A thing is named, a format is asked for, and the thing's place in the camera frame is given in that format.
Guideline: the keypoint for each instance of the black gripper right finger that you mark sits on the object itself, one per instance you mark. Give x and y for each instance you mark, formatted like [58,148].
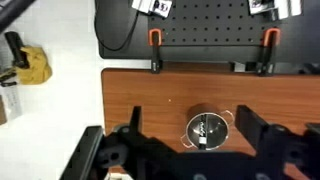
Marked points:
[250,125]

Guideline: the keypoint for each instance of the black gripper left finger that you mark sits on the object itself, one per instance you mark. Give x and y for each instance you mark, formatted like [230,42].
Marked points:
[136,120]

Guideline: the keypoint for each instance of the black white Expo marker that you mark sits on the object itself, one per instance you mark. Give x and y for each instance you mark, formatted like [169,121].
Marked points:
[202,133]

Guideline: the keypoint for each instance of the small steel pot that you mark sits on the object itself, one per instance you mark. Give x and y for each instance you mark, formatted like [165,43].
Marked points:
[216,133]

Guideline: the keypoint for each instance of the orange black bar clamp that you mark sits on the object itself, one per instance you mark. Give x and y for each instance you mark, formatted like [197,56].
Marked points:
[268,50]
[155,50]

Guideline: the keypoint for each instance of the black robot stand platform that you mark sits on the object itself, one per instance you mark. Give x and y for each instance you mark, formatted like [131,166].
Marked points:
[116,26]

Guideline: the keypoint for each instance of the black perforated breadboard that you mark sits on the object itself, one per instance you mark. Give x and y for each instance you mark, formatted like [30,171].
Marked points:
[213,23]

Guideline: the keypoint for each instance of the yellow cloth bundle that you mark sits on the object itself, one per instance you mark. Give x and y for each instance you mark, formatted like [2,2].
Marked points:
[35,66]

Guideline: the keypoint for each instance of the white paper sheet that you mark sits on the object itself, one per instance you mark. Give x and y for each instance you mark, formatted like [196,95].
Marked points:
[13,101]

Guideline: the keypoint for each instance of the dark grey bar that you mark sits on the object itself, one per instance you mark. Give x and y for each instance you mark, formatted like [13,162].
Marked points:
[11,10]

